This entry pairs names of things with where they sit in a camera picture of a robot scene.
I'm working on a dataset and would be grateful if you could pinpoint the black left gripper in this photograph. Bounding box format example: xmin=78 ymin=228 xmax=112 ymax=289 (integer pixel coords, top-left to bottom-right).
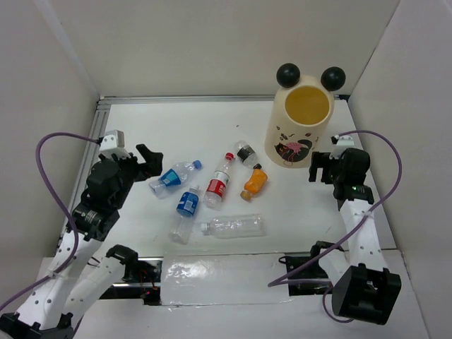
xmin=109 ymin=143 xmax=164 ymax=208

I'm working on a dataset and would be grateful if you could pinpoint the blue label white cap bottle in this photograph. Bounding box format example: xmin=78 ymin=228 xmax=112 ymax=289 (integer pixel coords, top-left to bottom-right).
xmin=168 ymin=185 xmax=200 ymax=244

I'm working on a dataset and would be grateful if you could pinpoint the orange juice bottle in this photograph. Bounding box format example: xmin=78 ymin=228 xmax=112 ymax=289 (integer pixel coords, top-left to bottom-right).
xmin=240 ymin=169 xmax=268 ymax=201

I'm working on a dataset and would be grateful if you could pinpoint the black label clear bottle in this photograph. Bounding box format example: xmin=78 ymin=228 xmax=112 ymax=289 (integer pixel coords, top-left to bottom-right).
xmin=234 ymin=141 xmax=262 ymax=170

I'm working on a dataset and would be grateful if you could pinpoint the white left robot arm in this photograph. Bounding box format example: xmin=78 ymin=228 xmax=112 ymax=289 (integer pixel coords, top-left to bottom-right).
xmin=1 ymin=144 xmax=163 ymax=338

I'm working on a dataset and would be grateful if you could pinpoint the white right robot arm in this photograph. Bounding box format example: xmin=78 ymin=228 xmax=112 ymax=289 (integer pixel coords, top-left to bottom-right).
xmin=308 ymin=148 xmax=402 ymax=325

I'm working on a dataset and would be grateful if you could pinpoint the cream bin with black ears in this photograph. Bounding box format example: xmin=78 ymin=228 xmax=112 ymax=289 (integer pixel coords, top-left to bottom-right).
xmin=264 ymin=63 xmax=346 ymax=169

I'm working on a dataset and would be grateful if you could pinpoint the crushed blue cap water bottle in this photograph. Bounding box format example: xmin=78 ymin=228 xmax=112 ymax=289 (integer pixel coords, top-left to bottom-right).
xmin=148 ymin=160 xmax=203 ymax=198

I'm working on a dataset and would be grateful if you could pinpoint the red label red cap bottle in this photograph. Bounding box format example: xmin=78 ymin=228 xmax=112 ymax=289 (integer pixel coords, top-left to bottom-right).
xmin=203 ymin=152 xmax=234 ymax=210

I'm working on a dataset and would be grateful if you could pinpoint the clear unlabelled plastic bottle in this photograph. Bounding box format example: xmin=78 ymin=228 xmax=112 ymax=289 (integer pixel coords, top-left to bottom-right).
xmin=200 ymin=214 xmax=266 ymax=239

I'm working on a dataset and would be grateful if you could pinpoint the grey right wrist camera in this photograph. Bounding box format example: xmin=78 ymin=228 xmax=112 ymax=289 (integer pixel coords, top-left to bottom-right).
xmin=331 ymin=135 xmax=355 ymax=157

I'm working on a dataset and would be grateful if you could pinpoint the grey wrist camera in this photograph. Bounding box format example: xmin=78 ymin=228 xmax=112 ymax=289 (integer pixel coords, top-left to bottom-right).
xmin=99 ymin=130 xmax=129 ymax=158
xmin=331 ymin=135 xmax=355 ymax=157

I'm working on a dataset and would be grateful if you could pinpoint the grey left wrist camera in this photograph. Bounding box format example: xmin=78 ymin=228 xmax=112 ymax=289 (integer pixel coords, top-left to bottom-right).
xmin=99 ymin=130 xmax=129 ymax=158

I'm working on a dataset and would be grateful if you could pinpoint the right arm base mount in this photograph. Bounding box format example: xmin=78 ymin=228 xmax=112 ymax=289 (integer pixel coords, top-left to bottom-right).
xmin=278 ymin=250 xmax=350 ymax=297

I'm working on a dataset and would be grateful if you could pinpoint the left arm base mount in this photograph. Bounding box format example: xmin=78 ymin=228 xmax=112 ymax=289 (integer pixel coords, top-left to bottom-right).
xmin=100 ymin=257 xmax=163 ymax=306

